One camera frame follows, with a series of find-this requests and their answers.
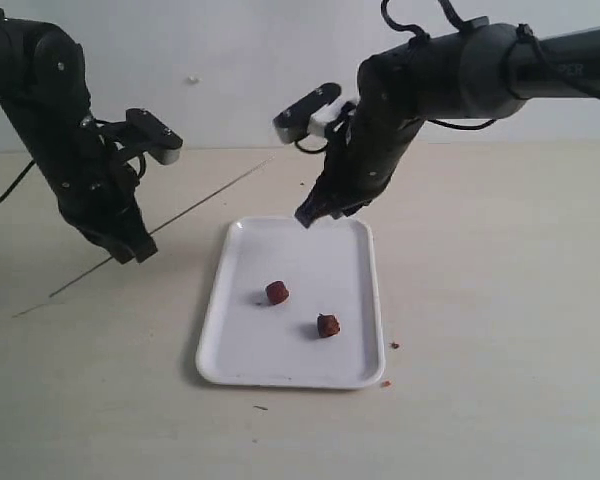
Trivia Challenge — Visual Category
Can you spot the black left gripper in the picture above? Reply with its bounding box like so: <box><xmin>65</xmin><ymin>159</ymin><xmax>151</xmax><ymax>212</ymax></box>
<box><xmin>58</xmin><ymin>119</ymin><xmax>158</xmax><ymax>264</ymax></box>

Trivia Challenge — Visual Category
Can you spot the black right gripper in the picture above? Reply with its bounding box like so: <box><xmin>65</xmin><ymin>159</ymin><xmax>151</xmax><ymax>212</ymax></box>
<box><xmin>294</xmin><ymin>100</ymin><xmax>423</xmax><ymax>229</ymax></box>

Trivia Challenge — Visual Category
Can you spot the red-brown food ball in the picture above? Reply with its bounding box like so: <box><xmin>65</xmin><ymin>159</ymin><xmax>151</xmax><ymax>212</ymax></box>
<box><xmin>316</xmin><ymin>314</ymin><xmax>341</xmax><ymax>338</ymax></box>
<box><xmin>265</xmin><ymin>280</ymin><xmax>289</xmax><ymax>305</ymax></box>

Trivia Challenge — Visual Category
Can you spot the thin metal skewer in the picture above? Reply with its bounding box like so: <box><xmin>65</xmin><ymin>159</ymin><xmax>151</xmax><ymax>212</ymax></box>
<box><xmin>47</xmin><ymin>155</ymin><xmax>274</xmax><ymax>299</ymax></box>

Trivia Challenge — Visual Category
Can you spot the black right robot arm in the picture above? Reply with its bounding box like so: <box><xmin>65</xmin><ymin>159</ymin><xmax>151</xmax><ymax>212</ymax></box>
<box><xmin>292</xmin><ymin>24</ymin><xmax>600</xmax><ymax>227</ymax></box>

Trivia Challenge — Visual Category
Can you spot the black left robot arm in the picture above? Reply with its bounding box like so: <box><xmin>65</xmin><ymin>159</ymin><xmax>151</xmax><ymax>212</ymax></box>
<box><xmin>0</xmin><ymin>9</ymin><xmax>157</xmax><ymax>264</ymax></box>

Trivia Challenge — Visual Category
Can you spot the white rectangular plastic tray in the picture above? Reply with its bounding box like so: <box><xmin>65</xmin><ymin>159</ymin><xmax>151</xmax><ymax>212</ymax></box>
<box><xmin>195</xmin><ymin>217</ymin><xmax>386</xmax><ymax>390</ymax></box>

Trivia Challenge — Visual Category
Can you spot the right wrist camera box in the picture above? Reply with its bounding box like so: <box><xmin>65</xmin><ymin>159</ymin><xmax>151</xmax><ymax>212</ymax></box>
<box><xmin>272</xmin><ymin>82</ymin><xmax>342</xmax><ymax>145</ymax></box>

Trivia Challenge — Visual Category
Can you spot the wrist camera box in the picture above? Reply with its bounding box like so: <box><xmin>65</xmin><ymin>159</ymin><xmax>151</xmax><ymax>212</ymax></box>
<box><xmin>126</xmin><ymin>108</ymin><xmax>184</xmax><ymax>166</ymax></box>
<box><xmin>272</xmin><ymin>82</ymin><xmax>342</xmax><ymax>145</ymax></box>

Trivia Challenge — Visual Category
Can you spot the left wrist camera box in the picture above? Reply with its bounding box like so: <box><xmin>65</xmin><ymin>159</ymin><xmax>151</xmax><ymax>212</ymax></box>
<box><xmin>126</xmin><ymin>108</ymin><xmax>184</xmax><ymax>166</ymax></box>

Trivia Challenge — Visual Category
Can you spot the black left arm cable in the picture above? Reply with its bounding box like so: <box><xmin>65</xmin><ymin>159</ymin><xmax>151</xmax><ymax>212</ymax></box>
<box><xmin>0</xmin><ymin>159</ymin><xmax>36</xmax><ymax>217</ymax></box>

